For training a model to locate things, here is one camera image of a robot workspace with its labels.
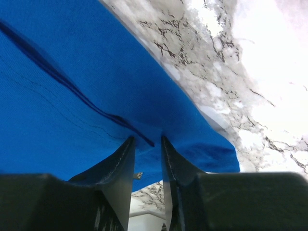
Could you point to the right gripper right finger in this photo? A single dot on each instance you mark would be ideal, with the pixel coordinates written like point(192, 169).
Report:
point(200, 201)

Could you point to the blue printed t shirt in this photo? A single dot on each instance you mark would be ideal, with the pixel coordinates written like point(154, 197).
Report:
point(75, 84)

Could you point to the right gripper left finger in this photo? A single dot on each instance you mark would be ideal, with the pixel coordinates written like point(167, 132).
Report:
point(97, 199)

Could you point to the white plastic laundry basket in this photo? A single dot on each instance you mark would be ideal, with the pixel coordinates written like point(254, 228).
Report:
point(146, 222)

